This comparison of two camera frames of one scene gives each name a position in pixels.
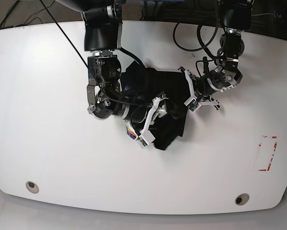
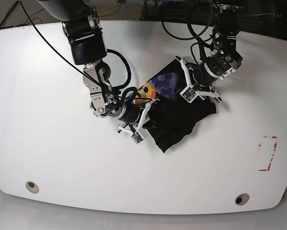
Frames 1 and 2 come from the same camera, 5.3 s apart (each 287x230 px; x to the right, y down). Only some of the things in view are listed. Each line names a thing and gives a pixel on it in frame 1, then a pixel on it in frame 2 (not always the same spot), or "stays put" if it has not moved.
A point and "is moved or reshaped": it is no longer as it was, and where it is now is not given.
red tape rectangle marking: (270, 159) stays put
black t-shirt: (172, 89) is moved or reshaped
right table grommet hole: (242, 199) stays put
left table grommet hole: (32, 187) stays put
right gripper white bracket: (191, 105) -> (190, 93)
